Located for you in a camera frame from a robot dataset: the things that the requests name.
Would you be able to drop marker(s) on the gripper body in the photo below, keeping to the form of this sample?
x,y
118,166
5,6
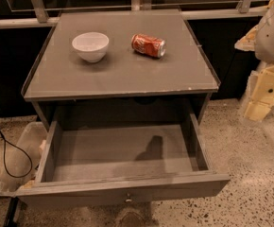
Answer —
x,y
273,37

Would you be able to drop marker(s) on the grey top drawer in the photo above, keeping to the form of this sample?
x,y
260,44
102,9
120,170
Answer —
x,y
99,166

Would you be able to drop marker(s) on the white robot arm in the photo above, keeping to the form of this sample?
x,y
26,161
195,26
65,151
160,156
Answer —
x,y
268,19

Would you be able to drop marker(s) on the small metal drawer knob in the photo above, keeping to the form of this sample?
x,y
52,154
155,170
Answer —
x,y
128,199

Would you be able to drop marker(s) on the red crushed soda can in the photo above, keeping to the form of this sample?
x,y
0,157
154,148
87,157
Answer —
x,y
148,45

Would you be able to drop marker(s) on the metal window railing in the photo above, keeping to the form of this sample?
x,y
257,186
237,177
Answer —
x,y
127,3

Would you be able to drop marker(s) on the grey wooden cabinet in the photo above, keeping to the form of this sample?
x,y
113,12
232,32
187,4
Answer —
x,y
60,74

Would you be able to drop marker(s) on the white ceramic bowl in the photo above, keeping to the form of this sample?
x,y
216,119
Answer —
x,y
91,46

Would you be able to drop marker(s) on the clear plastic bin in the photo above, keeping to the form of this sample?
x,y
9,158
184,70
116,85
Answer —
x,y
22,161

